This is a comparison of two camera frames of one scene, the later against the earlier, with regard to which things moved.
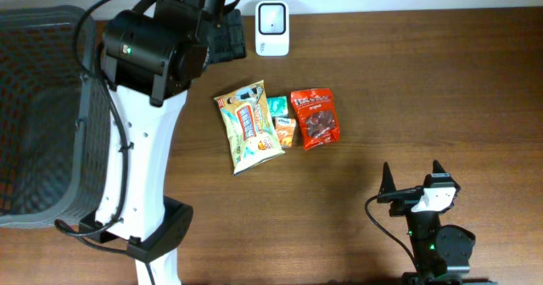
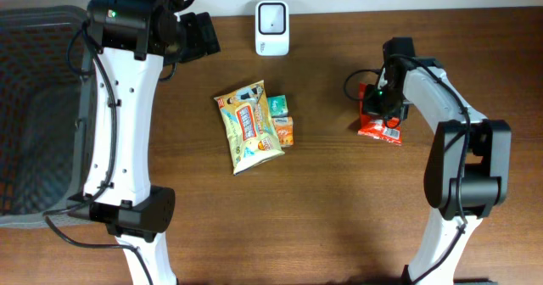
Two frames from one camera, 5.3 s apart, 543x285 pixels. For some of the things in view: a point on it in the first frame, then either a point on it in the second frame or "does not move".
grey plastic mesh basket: [55, 130] does not move
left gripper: [229, 39] to [205, 34]
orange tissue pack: [286, 128] does not move
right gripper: [407, 196] to [372, 107]
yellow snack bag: [249, 125] does not move
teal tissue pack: [278, 106] does not move
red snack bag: [318, 116] to [387, 130]
